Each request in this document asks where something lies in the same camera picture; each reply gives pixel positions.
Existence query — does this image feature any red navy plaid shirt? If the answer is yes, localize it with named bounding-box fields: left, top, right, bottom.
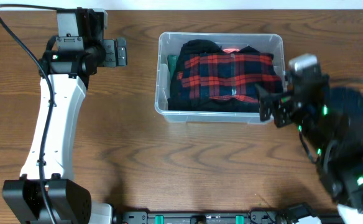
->
left=170, top=52, right=283, bottom=103

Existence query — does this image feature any black drawstring garment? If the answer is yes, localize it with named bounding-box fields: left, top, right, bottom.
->
left=167, top=39, right=275, bottom=114

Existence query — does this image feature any pink printed t-shirt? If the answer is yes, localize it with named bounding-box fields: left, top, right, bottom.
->
left=223, top=48, right=239, bottom=54

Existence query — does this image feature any dark green cloth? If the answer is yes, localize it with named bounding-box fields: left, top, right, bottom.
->
left=167, top=55, right=178, bottom=78

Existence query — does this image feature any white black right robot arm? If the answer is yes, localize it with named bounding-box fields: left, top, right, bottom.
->
left=255, top=73, right=363, bottom=223

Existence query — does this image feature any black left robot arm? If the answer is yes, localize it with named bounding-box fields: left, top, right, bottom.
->
left=2, top=7, right=127, bottom=223

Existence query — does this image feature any clear plastic storage bin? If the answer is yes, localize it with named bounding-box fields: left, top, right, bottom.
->
left=155, top=32, right=285, bottom=124

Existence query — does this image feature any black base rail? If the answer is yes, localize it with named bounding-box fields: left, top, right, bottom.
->
left=112, top=209, right=344, bottom=224

